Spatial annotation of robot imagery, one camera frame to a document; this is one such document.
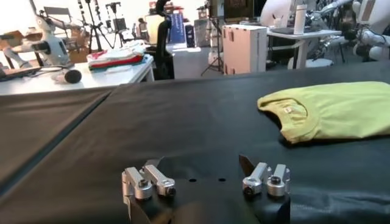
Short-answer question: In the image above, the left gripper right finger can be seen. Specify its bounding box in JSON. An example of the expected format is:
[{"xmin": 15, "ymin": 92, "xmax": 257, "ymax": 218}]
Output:
[{"xmin": 238, "ymin": 154, "xmax": 291, "ymax": 197}]

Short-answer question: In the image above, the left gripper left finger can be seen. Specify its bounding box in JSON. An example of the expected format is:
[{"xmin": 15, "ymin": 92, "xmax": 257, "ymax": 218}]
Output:
[{"xmin": 121, "ymin": 156, "xmax": 177, "ymax": 205}]

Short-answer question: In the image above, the yellow-green t-shirt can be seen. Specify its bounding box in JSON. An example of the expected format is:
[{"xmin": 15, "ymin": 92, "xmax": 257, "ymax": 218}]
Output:
[{"xmin": 257, "ymin": 80, "xmax": 390, "ymax": 144}]

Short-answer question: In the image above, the folded clothes stack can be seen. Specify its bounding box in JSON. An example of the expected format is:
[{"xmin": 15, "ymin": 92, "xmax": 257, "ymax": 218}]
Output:
[{"xmin": 87, "ymin": 41, "xmax": 147, "ymax": 71}]

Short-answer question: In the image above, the large black tablecloth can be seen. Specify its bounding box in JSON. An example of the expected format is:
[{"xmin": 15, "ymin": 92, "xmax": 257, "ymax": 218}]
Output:
[{"xmin": 0, "ymin": 60, "xmax": 390, "ymax": 224}]

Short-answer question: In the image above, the white rectangular table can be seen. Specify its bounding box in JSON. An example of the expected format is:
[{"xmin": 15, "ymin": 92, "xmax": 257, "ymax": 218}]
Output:
[{"xmin": 0, "ymin": 54, "xmax": 155, "ymax": 96}]

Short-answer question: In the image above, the clear plastic bag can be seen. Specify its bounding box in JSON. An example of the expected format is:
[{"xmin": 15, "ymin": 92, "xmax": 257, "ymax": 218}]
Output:
[{"xmin": 105, "ymin": 65, "xmax": 133, "ymax": 74}]

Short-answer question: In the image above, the brownish black tablecloth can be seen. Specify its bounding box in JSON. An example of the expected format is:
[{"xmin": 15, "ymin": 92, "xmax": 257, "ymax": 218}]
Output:
[{"xmin": 0, "ymin": 86, "xmax": 116, "ymax": 189}]

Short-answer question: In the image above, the tall white cardboard box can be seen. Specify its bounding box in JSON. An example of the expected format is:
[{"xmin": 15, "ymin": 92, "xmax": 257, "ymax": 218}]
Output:
[{"xmin": 221, "ymin": 24, "xmax": 269, "ymax": 75}]

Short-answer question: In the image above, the black office chair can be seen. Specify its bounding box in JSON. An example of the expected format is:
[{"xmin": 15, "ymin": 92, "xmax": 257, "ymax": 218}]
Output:
[{"xmin": 146, "ymin": 0, "xmax": 176, "ymax": 80}]

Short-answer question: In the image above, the brown cardboard box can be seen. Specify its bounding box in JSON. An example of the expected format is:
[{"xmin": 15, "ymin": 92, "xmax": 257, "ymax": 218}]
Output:
[{"xmin": 68, "ymin": 29, "xmax": 92, "ymax": 63}]

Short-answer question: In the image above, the small white standing desk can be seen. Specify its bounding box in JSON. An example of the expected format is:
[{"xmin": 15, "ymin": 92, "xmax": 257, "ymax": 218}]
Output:
[{"xmin": 266, "ymin": 26, "xmax": 342, "ymax": 70}]

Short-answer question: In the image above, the tall black tripod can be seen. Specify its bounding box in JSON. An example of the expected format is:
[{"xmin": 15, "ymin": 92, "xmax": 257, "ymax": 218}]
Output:
[{"xmin": 77, "ymin": 0, "xmax": 115, "ymax": 52}]

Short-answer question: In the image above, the white humanoid robot left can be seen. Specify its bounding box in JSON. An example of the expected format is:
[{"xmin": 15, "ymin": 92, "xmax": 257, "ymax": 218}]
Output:
[{"xmin": 0, "ymin": 15, "xmax": 73, "ymax": 69}]

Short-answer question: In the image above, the white humanoid robot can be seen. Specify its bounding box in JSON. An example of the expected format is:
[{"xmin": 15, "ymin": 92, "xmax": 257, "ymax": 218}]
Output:
[
  {"xmin": 0, "ymin": 15, "xmax": 73, "ymax": 69},
  {"xmin": 288, "ymin": 0, "xmax": 390, "ymax": 69}
]

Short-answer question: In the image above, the white thermos bottle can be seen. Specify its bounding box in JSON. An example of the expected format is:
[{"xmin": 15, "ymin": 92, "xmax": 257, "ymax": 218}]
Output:
[{"xmin": 293, "ymin": 4, "xmax": 308, "ymax": 35}]

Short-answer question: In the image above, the white curved sheet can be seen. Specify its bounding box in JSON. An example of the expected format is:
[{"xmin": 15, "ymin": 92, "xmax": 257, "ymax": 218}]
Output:
[{"xmin": 260, "ymin": 0, "xmax": 293, "ymax": 28}]

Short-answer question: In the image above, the white humanoid robot right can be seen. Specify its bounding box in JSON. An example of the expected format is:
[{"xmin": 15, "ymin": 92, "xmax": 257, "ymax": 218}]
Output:
[{"xmin": 288, "ymin": 0, "xmax": 390, "ymax": 69}]

